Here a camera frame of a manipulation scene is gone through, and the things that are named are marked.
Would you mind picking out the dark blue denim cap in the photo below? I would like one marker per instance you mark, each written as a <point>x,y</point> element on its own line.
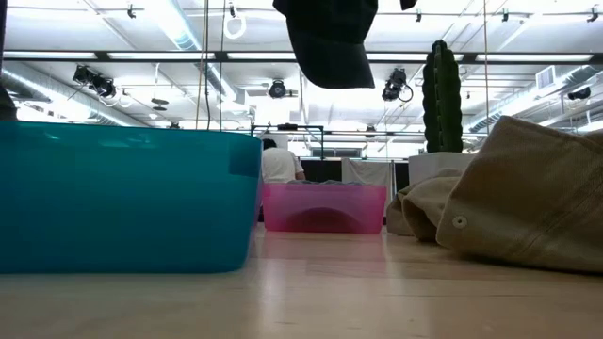
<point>330,42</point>

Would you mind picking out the beige cotton cap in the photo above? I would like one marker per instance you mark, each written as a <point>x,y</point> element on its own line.
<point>527,198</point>
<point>424,212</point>

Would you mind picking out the black ceiling spotlight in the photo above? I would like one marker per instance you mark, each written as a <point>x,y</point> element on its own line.
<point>393,87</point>
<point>104,87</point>
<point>278,89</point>
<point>579,93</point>
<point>84,74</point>

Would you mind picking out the green cactus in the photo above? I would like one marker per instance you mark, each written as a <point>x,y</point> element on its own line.
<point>442,94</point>

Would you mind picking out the white air vent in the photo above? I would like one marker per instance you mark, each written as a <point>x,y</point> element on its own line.
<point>546,77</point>

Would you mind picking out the grey hanging cloth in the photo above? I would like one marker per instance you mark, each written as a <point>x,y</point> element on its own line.
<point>367,172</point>

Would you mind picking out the black partition panel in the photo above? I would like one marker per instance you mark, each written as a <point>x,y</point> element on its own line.
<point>322,172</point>

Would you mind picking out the person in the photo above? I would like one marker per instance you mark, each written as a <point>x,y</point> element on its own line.
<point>280,165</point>

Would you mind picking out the red translucent plastic bin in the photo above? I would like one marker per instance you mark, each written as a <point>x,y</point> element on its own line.
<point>325,207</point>

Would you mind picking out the blue translucent plastic bin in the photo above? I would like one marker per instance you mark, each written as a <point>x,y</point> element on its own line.
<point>118,198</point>

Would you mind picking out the black metal rack frame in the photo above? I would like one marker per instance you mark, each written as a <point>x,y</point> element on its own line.
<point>287,126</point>

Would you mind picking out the silver ventilation duct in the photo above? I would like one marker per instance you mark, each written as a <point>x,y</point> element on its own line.
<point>47,94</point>

